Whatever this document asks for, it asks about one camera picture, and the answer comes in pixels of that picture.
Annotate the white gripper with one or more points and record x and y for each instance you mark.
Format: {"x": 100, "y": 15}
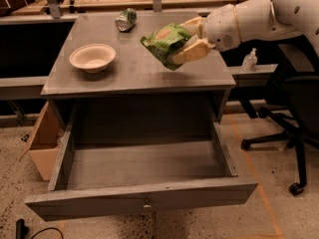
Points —
{"x": 219, "y": 27}

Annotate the green rice chip bag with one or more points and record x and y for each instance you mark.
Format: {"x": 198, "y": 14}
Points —
{"x": 166, "y": 41}

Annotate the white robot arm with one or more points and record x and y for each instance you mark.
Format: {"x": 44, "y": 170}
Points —
{"x": 273, "y": 20}

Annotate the metal drawer knob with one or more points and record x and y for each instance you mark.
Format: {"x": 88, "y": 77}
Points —
{"x": 147, "y": 205}

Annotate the open grey top drawer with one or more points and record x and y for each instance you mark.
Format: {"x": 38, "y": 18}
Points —
{"x": 92, "y": 180}

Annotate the clear sanitizer pump bottle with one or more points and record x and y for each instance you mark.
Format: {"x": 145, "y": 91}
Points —
{"x": 250, "y": 61}

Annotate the crushed green soda can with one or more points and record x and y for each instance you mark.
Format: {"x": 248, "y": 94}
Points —
{"x": 126, "y": 20}

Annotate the grey wooden cabinet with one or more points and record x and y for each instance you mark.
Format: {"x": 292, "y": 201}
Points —
{"x": 136, "y": 99}

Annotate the beige paper bowl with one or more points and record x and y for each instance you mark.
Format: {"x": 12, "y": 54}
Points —
{"x": 92, "y": 58}

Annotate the black office chair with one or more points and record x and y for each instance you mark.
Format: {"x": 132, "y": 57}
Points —
{"x": 293, "y": 85}

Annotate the open cardboard box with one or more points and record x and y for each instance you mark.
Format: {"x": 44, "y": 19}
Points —
{"x": 44, "y": 142}

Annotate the grey metal left post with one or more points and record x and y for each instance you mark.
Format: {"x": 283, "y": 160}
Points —
{"x": 54, "y": 9}

